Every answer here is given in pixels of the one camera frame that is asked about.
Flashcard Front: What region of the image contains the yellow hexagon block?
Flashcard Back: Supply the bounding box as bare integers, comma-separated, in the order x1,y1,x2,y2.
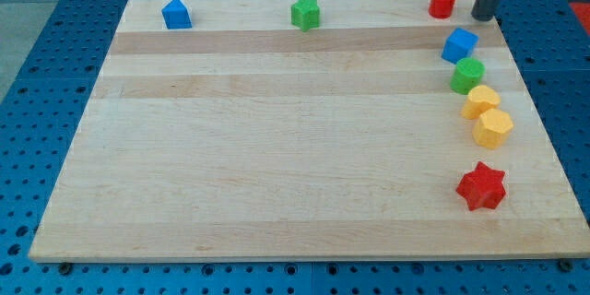
472,109,513,149

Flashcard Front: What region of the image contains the blue cube block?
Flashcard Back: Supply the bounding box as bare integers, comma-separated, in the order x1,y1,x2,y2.
442,28,479,64

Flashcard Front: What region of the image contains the green star block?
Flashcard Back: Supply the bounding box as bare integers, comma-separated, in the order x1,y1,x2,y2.
290,0,320,31

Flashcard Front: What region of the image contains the yellow heart block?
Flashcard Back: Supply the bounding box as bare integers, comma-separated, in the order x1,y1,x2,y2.
460,85,501,120

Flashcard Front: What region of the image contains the green cylinder block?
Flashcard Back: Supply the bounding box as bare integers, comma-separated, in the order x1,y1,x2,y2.
450,57,486,95

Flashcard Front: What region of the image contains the red cylinder block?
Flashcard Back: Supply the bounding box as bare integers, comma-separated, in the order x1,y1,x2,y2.
428,0,455,19

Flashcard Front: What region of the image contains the wooden board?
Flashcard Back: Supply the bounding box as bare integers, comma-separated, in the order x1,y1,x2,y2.
29,0,589,263

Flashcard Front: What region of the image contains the blue triangular prism block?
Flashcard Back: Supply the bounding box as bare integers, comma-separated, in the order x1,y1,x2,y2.
161,0,192,30

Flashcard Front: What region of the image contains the red star block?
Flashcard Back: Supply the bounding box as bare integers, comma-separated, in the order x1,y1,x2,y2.
455,161,506,211

